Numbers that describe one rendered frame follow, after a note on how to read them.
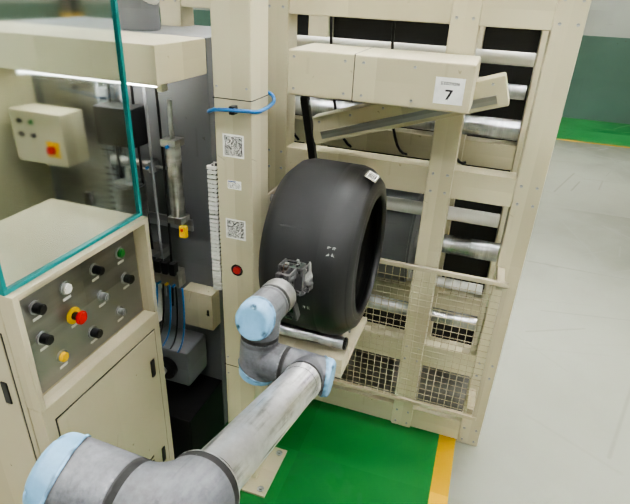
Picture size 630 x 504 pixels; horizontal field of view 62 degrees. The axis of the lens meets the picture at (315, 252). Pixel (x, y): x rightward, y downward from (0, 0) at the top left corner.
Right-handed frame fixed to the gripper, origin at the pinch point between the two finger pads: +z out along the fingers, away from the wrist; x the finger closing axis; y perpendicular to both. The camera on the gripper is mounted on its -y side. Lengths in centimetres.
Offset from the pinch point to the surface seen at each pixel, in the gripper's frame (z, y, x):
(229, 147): 18.3, 29.3, 35.0
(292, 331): 18.1, -30.4, 9.2
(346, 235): 6.8, 11.3, -8.9
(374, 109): 57, 43, -2
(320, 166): 24.3, 26.3, 6.2
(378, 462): 66, -117, -22
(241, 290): 24.6, -22.8, 32.1
